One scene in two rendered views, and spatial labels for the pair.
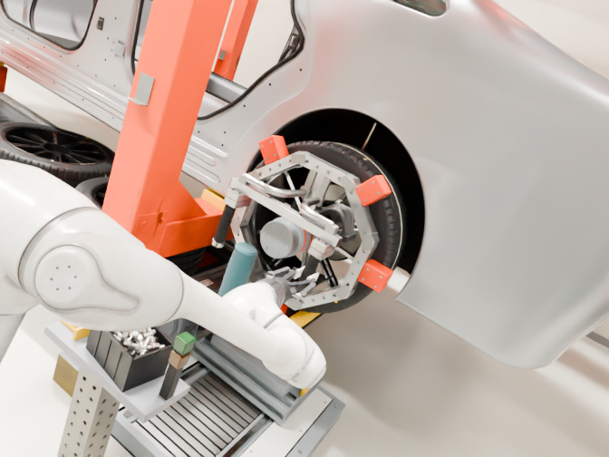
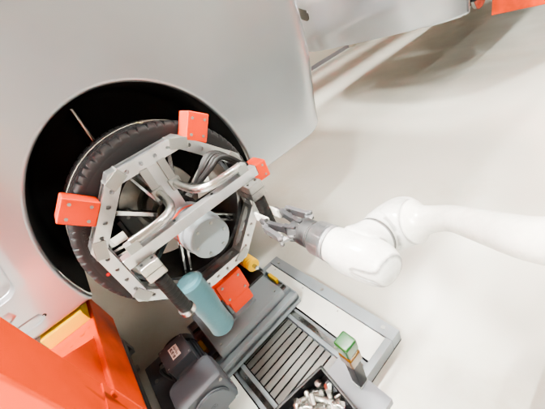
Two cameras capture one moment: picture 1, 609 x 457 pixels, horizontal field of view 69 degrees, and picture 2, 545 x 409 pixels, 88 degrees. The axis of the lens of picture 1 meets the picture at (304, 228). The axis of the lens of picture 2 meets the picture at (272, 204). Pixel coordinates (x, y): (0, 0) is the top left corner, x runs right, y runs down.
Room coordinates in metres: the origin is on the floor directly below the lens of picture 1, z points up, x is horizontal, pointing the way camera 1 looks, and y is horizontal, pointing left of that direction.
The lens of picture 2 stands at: (0.75, 0.47, 1.32)
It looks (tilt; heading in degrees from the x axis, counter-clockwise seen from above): 32 degrees down; 311
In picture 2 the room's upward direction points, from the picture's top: 24 degrees counter-clockwise
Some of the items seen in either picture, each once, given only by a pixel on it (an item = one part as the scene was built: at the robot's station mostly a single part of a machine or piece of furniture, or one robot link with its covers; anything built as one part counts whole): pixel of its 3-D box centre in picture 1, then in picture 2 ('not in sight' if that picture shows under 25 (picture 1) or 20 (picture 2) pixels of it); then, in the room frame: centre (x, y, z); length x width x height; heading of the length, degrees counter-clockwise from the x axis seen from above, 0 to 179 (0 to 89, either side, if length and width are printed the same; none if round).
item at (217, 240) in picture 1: (224, 224); (173, 293); (1.38, 0.25, 0.83); 0.04 x 0.04 x 0.16
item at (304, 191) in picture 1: (279, 177); (140, 206); (1.45, 0.15, 1.03); 0.19 x 0.18 x 0.11; 159
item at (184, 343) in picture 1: (184, 343); (345, 345); (0.97, 0.17, 0.64); 0.04 x 0.04 x 0.04; 69
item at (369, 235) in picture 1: (300, 231); (187, 221); (1.53, 0.01, 0.85); 0.54 x 0.07 x 0.54; 69
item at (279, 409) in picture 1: (260, 364); (242, 313); (1.69, -0.05, 0.13); 0.50 x 0.36 x 0.10; 69
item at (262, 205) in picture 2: (306, 276); (267, 215); (1.25, -0.06, 0.83); 0.04 x 0.04 x 0.16
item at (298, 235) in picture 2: (280, 288); (302, 230); (1.10, 0.00, 0.83); 0.09 x 0.08 x 0.07; 159
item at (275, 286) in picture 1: (266, 296); (323, 239); (1.03, 0.02, 0.83); 0.09 x 0.06 x 0.09; 69
